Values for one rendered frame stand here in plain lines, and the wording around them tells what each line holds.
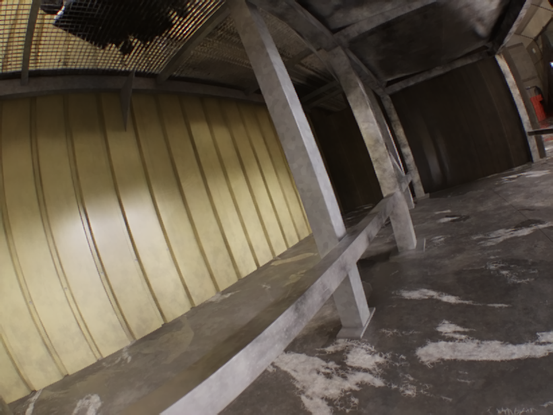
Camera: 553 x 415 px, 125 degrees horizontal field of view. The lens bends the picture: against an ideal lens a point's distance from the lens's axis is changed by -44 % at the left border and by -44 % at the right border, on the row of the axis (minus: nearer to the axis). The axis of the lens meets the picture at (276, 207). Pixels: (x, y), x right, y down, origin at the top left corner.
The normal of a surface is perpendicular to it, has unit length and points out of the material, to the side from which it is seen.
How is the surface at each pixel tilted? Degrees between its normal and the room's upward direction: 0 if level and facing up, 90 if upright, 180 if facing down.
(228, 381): 90
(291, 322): 90
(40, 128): 90
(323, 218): 90
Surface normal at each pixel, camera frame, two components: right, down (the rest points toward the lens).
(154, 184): 0.76, -0.25
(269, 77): -0.56, 0.22
